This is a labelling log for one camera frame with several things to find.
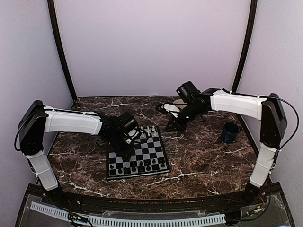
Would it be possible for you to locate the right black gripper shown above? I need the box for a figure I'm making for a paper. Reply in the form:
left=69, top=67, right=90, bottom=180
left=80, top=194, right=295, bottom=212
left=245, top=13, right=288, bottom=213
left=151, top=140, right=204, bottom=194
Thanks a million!
left=165, top=103, right=204, bottom=132

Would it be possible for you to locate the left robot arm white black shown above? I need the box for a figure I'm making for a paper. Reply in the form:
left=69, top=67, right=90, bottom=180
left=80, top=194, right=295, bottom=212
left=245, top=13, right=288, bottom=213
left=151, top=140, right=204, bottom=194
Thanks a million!
left=14, top=100, right=139, bottom=206

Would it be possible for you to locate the black frame post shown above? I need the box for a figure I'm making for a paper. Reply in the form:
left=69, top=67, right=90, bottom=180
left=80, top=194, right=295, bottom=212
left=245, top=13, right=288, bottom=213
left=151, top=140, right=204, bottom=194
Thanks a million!
left=232, top=0, right=258, bottom=92
left=47, top=0, right=78, bottom=102

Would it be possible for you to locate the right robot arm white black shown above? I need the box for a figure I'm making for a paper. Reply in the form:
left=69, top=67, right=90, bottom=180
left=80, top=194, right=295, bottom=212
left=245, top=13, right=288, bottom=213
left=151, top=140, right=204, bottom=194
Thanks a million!
left=157, top=81, right=287, bottom=205

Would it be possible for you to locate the white slotted cable duct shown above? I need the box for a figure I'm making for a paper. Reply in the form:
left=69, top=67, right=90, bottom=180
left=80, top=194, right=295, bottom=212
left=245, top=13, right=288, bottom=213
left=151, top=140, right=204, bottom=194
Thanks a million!
left=30, top=202, right=226, bottom=227

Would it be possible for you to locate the black chess knight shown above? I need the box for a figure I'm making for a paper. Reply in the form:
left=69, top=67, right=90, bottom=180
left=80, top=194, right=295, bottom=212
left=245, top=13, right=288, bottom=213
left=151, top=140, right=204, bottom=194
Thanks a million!
left=138, top=166, right=145, bottom=172

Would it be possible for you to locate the dark blue mug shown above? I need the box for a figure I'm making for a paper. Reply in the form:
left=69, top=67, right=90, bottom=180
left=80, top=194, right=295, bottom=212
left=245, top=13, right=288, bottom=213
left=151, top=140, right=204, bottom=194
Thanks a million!
left=221, top=122, right=242, bottom=144

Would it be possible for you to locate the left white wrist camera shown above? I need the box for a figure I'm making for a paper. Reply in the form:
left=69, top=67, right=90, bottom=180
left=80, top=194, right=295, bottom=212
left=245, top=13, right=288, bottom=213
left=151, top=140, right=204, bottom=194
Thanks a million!
left=125, top=129, right=139, bottom=144

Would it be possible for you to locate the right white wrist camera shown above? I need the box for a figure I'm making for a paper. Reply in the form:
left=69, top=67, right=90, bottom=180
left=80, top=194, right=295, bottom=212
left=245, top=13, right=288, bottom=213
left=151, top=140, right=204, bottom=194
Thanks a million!
left=156, top=103, right=181, bottom=118

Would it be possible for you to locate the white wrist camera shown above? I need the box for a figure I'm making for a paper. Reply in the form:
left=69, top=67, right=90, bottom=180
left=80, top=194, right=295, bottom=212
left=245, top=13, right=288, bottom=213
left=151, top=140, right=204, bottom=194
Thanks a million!
left=156, top=103, right=181, bottom=118
left=125, top=129, right=139, bottom=144

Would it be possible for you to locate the black white chessboard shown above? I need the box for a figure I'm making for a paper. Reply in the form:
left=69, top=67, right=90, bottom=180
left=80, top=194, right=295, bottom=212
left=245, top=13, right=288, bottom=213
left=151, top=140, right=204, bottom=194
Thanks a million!
left=106, top=125, right=171, bottom=181

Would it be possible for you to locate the left black frame post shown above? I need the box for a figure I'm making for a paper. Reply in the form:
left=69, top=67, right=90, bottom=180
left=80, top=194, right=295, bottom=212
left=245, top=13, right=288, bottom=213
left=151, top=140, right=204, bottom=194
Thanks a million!
left=47, top=0, right=78, bottom=102

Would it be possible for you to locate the right black frame post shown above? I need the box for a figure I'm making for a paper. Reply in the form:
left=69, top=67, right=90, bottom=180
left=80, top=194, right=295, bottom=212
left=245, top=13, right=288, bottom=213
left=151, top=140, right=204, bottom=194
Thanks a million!
left=232, top=0, right=258, bottom=92

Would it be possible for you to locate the cream seashell mug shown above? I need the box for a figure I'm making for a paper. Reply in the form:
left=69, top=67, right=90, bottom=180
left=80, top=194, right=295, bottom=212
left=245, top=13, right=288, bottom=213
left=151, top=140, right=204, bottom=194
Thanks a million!
left=173, top=99, right=184, bottom=105

